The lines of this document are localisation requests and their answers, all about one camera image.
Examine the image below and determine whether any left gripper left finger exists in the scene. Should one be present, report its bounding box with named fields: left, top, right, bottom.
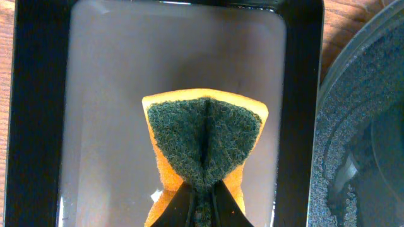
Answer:
left=151, top=182, right=196, bottom=227

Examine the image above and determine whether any black rectangular tray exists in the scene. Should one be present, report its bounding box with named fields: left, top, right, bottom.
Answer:
left=4, top=1, right=324, bottom=226

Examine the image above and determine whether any black round tray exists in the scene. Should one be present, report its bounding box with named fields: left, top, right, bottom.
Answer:
left=307, top=1, right=403, bottom=226

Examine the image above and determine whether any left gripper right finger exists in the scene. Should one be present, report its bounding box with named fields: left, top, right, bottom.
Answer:
left=210, top=181, right=253, bottom=227

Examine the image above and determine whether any yellow green scrub sponge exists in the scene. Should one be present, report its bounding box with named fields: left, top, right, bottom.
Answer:
left=142, top=88, right=268, bottom=226

